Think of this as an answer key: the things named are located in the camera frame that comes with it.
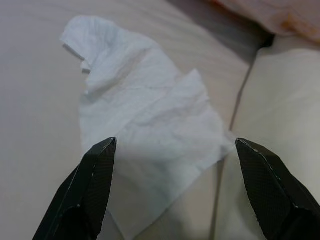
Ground white tissue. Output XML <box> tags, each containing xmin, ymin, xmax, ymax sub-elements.
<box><xmin>59</xmin><ymin>15</ymin><xmax>237</xmax><ymax>240</ymax></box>

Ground beige sheeted mattress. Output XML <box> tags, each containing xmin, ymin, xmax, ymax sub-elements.
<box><xmin>0</xmin><ymin>0</ymin><xmax>276</xmax><ymax>240</ymax></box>

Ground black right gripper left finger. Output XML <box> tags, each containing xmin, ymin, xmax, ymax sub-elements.
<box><xmin>32</xmin><ymin>136</ymin><xmax>118</xmax><ymax>240</ymax></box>

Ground pink pillow orange spots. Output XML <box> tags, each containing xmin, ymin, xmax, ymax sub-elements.
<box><xmin>204</xmin><ymin>0</ymin><xmax>320</xmax><ymax>42</ymax></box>

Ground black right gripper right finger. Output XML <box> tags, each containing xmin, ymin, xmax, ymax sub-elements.
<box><xmin>234</xmin><ymin>138</ymin><xmax>320</xmax><ymax>240</ymax></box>

